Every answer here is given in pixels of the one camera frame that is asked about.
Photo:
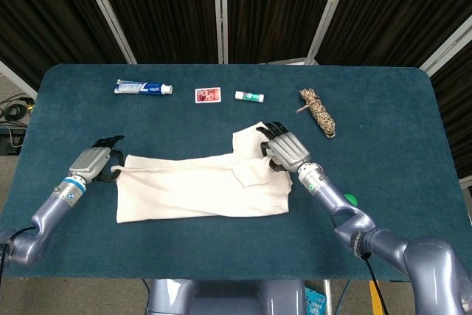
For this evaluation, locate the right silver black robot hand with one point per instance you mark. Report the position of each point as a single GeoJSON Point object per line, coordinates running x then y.
{"type": "Point", "coordinates": [289, 151]}

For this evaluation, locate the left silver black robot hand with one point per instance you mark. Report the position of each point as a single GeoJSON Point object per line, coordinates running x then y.
{"type": "Point", "coordinates": [88, 162]}

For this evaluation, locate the white T-shirt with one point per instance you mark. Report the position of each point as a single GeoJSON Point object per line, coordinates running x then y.
{"type": "Point", "coordinates": [191, 189]}

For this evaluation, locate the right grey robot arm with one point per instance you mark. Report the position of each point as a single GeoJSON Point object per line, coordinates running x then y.
{"type": "Point", "coordinates": [405, 256]}

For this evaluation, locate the green white glue stick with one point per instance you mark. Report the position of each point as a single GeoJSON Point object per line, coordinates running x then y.
{"type": "Point", "coordinates": [250, 96]}

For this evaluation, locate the green ball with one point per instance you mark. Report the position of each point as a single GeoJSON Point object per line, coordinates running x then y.
{"type": "Point", "coordinates": [351, 200]}

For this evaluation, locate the grey floor equipment box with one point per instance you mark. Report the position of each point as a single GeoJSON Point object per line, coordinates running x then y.
{"type": "Point", "coordinates": [11, 141]}

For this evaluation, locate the blue white toothpaste tube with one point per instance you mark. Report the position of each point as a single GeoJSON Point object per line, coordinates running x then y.
{"type": "Point", "coordinates": [140, 88]}

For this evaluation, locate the red playing card box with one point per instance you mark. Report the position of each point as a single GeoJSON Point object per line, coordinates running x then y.
{"type": "Point", "coordinates": [208, 95]}

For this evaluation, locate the dark folding screen panel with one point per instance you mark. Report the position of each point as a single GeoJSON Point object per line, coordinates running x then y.
{"type": "Point", "coordinates": [273, 9]}
{"type": "Point", "coordinates": [158, 9]}
{"type": "Point", "coordinates": [398, 9]}
{"type": "Point", "coordinates": [457, 90]}
{"type": "Point", "coordinates": [44, 16]}

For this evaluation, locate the metal table leg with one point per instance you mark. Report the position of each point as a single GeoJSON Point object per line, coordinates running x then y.
{"type": "Point", "coordinates": [327, 296]}

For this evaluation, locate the teal plastic box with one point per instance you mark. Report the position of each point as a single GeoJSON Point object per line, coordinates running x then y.
{"type": "Point", "coordinates": [315, 302]}

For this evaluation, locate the grey robot torso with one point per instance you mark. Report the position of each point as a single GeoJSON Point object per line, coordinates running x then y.
{"type": "Point", "coordinates": [221, 300]}

